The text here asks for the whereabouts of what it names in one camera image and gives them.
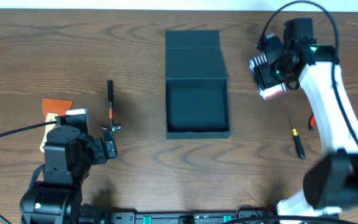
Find blue precision screwdriver set case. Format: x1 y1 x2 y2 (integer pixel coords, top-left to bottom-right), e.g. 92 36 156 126
249 54 287 100

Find black yellow screwdriver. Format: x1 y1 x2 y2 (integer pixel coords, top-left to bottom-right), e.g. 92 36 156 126
289 115 306 159

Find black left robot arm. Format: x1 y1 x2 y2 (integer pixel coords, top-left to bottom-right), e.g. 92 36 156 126
20 114 117 223

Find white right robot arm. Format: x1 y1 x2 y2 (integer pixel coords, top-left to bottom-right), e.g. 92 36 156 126
249 18 358 217

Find small claw hammer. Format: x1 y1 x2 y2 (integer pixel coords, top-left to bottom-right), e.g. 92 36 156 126
101 80 121 132

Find black open gift box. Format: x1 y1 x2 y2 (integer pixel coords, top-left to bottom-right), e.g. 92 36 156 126
165 30 231 139

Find red handled pliers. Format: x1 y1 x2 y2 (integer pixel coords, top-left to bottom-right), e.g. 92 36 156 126
308 113 315 131

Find orange scraper wooden handle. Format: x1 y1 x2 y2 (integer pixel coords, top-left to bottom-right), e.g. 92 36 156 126
40 98 73 152

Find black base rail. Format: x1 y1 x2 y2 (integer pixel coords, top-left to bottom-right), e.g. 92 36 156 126
104 210 340 224

